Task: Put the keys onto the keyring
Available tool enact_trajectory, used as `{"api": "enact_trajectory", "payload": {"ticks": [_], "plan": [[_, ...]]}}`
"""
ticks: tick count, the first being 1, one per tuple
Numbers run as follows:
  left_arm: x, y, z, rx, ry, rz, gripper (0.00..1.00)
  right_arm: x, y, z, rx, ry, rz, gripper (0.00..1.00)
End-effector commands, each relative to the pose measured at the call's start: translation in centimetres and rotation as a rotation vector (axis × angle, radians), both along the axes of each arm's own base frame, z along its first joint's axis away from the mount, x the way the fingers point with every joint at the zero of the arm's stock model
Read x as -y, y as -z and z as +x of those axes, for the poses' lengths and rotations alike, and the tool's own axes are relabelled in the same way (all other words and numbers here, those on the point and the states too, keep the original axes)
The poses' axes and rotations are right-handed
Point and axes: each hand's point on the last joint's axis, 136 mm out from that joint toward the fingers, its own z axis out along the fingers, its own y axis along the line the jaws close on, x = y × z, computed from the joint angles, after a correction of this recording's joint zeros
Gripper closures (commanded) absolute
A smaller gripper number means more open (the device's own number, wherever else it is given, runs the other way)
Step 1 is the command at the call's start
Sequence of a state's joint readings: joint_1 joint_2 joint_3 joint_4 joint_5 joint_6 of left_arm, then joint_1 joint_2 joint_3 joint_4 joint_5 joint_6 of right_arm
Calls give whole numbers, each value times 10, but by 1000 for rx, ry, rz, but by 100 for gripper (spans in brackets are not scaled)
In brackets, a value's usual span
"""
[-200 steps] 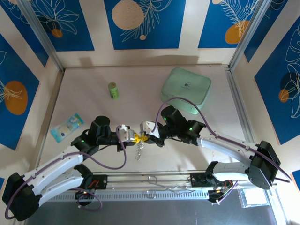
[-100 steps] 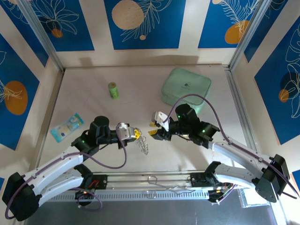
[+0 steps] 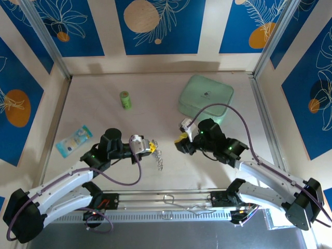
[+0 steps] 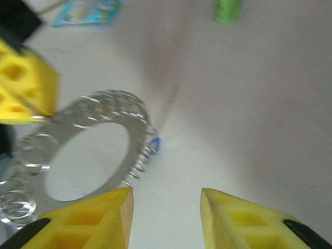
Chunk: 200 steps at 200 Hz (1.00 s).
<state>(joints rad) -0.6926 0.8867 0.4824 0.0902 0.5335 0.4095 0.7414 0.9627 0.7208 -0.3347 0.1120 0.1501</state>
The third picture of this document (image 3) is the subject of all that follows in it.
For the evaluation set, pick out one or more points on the metal key holder with rings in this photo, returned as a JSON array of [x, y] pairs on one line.
[[158, 160]]

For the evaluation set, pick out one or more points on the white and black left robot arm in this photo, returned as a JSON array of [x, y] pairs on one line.
[[64, 179]]

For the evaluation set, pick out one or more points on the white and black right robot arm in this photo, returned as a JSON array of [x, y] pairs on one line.
[[264, 173]]

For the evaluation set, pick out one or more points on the light blue wipes packet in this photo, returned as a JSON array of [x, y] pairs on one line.
[[74, 141]]

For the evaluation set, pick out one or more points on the mint green zip pouch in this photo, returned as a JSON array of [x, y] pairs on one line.
[[205, 93]]

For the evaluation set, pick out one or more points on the green can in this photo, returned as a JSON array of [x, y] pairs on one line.
[[126, 99]]

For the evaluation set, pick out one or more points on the black controller board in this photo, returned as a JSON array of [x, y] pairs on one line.
[[93, 215], [237, 216]]

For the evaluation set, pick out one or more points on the clear plastic bag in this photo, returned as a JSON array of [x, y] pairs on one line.
[[281, 220]]

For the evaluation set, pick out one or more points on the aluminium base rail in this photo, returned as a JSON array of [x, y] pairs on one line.
[[145, 201]]

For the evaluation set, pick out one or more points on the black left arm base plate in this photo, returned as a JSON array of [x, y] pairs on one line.
[[111, 201]]

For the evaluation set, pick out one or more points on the aluminium side rail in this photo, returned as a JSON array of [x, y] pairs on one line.
[[55, 129], [263, 111]]

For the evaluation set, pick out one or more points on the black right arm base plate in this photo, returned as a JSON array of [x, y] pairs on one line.
[[219, 199]]

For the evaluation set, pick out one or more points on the blue floral wall poster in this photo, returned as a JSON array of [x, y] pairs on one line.
[[301, 116], [233, 31], [181, 39], [294, 26], [15, 77], [329, 198], [32, 39], [85, 39]]

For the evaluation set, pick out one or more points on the aluminium frame post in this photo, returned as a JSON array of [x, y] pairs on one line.
[[272, 39], [46, 39]]

